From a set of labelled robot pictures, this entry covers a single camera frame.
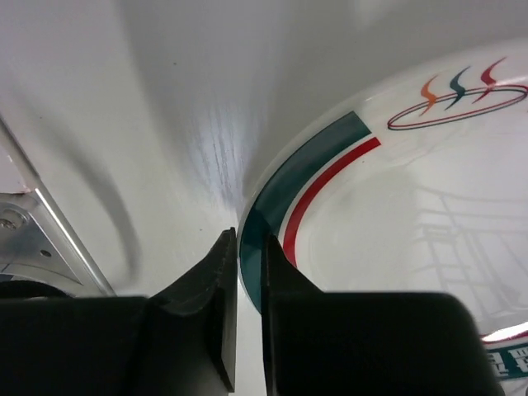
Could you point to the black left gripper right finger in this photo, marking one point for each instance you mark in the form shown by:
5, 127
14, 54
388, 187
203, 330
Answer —
365, 343

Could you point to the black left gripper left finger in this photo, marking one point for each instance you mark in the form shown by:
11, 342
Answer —
181, 341

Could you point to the white plate teal rim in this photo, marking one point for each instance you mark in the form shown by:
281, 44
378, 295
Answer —
419, 183

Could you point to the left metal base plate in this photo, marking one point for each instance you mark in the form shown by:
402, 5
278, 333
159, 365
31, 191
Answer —
31, 248

